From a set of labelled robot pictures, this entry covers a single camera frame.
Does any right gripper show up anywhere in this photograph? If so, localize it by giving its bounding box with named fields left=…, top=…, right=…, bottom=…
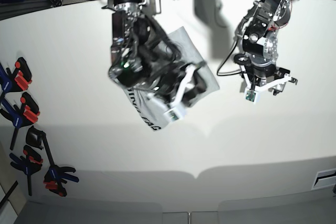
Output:
left=145, top=61, right=207, bottom=109

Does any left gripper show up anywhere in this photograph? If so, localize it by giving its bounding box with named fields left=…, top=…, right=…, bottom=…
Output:
left=240, top=65, right=298, bottom=96

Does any grey T-shirt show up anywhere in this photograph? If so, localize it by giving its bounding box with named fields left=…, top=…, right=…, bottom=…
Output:
left=124, top=27, right=219, bottom=131

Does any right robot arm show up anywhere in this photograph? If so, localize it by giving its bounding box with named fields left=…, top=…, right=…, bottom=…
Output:
left=106, top=0, right=207, bottom=107

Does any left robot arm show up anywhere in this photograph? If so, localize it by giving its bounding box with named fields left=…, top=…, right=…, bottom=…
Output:
left=234, top=0, right=298, bottom=103

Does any long black bar clamp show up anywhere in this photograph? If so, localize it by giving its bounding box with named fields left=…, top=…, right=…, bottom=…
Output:
left=26, top=126, right=79, bottom=197

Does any blue bar clamp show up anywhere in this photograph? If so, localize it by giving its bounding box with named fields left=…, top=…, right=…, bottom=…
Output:
left=1, top=57, right=32, bottom=102
left=1, top=92, right=40, bottom=151

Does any top blue bar clamp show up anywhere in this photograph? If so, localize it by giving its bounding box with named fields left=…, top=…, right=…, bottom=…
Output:
left=1, top=57, right=32, bottom=102

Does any lower left blue clamp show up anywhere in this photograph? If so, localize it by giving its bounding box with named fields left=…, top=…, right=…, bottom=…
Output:
left=9, top=145, right=44, bottom=196

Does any black strip at edge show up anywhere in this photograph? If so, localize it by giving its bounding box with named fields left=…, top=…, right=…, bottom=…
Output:
left=0, top=181, right=18, bottom=208

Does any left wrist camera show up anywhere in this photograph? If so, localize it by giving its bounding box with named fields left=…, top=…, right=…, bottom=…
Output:
left=244, top=88, right=259, bottom=104

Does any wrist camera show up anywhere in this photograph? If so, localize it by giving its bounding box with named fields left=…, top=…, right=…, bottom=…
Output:
left=163, top=106, right=186, bottom=123
left=244, top=88, right=259, bottom=104

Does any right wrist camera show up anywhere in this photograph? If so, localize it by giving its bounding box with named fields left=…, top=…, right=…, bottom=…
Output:
left=163, top=106, right=186, bottom=123

